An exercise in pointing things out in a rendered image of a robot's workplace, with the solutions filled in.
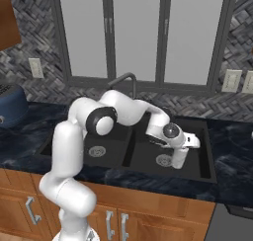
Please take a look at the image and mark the wooden drawer front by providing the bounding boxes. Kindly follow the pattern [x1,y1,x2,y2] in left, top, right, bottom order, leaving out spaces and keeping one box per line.
[0,168,37,194]

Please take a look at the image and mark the wooden wall cabinet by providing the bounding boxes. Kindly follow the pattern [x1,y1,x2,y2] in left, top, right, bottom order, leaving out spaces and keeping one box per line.
[0,0,23,52]

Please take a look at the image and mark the grey framed window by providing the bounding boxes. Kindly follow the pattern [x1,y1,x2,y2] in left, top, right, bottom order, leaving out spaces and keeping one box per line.
[48,0,239,92]

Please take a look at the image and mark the wooden cabinet door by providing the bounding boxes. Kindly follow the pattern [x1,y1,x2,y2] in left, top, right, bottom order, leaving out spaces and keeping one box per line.
[0,188,55,241]
[117,207,210,241]
[86,203,119,241]

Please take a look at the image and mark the wooden panel under sink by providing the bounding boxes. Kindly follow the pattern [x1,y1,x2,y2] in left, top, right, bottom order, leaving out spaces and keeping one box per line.
[78,181,216,219]

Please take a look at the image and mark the silver cabinet handle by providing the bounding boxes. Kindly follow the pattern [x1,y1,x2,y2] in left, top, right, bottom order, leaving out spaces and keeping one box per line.
[105,210,116,241]
[120,212,130,241]
[25,196,42,226]

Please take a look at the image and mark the black double sink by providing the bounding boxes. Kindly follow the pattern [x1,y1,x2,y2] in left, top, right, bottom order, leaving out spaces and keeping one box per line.
[35,110,218,185]

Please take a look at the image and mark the dark grey faucet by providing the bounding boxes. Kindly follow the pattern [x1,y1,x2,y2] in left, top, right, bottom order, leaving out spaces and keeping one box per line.
[106,72,138,100]

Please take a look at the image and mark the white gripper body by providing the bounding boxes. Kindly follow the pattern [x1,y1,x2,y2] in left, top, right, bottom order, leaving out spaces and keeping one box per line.
[170,146,190,170]

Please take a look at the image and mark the grey dishwasher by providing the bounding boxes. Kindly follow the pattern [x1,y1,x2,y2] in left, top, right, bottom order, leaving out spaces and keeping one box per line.
[203,202,253,241]

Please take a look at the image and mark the white wall outlet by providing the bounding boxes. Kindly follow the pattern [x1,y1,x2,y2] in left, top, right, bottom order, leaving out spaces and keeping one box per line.
[220,68,243,94]
[28,57,45,80]
[241,70,253,95]

